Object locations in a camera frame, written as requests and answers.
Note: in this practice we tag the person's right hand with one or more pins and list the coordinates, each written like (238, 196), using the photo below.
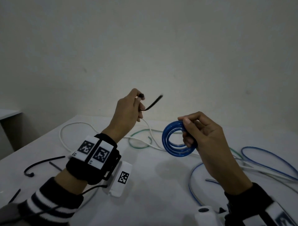
(207, 144)

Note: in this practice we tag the person's left hand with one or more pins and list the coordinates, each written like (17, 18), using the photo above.
(124, 116)

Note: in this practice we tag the person's left thumb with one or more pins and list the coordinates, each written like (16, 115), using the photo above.
(135, 92)

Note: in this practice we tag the person's right thumb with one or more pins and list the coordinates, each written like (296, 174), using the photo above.
(192, 123)

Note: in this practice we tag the person's left forearm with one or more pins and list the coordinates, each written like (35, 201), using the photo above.
(62, 184)

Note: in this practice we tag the person's right forearm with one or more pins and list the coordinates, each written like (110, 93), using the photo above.
(235, 186)

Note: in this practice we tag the black left wristband with markers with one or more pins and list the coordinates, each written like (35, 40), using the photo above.
(93, 160)

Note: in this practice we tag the black right wristband with marker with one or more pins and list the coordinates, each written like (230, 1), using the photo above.
(253, 207)

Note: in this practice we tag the white side table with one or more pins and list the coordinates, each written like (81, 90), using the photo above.
(7, 121)

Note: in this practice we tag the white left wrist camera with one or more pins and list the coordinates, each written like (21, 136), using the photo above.
(121, 179)

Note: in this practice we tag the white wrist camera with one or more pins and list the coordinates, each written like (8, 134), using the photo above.
(121, 179)
(206, 215)

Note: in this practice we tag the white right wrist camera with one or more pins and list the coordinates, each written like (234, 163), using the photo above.
(206, 215)

